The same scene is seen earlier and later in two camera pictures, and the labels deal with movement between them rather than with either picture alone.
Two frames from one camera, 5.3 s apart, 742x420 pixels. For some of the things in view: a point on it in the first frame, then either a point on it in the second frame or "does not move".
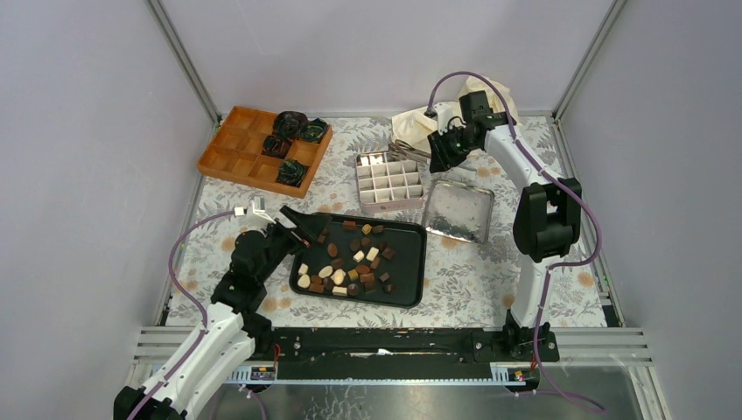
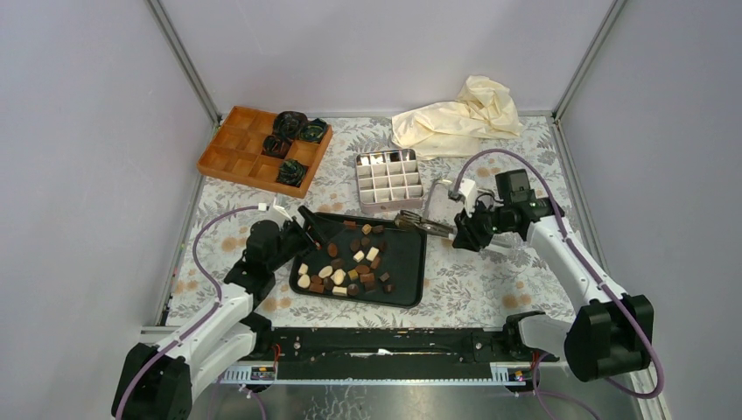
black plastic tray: x=364 y=260 does not move
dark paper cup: x=291 y=172 does not move
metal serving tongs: x=401 y=150 to x=408 y=218
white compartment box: x=387 y=184 does not move
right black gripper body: x=451 y=148 to x=480 y=226
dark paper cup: x=289 y=123 does not move
